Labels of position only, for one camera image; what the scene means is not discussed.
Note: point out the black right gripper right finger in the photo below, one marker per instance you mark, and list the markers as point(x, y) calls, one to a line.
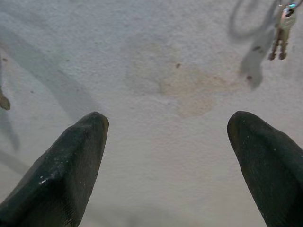
point(272, 177)

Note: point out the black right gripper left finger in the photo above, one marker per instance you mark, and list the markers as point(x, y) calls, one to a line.
point(59, 177)

